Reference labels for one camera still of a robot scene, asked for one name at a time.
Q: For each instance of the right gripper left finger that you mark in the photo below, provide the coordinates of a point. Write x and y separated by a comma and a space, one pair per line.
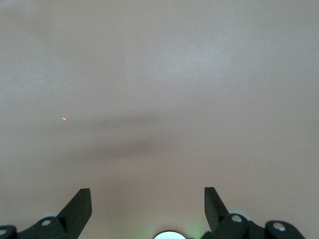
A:
64, 224

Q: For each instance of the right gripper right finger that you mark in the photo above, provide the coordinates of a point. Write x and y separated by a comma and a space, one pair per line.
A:
234, 226

